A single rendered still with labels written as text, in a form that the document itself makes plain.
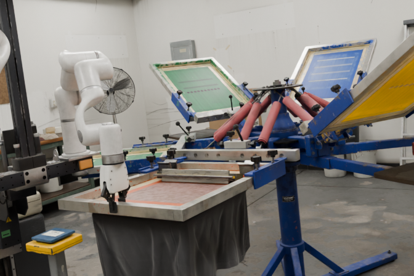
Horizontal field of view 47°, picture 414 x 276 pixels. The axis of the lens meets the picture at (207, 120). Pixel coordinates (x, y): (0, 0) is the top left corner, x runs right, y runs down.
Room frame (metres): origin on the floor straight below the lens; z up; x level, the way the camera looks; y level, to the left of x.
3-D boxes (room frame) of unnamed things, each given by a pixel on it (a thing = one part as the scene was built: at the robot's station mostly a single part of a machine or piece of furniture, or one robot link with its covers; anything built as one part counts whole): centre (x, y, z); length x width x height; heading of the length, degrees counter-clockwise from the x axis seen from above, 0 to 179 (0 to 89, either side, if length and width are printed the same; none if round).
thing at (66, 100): (2.14, 0.60, 1.37); 0.13 x 0.10 x 0.16; 118
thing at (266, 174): (1.99, -0.23, 0.99); 0.30 x 0.05 x 0.07; 147
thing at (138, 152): (2.88, 0.47, 1.05); 1.08 x 0.61 x 0.23; 87
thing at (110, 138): (1.67, 0.35, 1.25); 0.15 x 0.10 x 0.11; 31
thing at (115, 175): (1.63, 0.34, 1.12); 0.10 x 0.07 x 0.11; 147
